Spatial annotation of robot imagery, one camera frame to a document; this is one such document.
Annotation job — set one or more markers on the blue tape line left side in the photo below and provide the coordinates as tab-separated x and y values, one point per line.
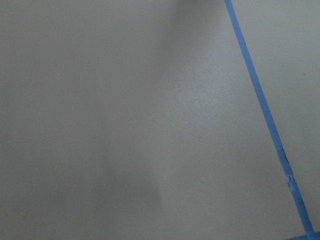
310	233

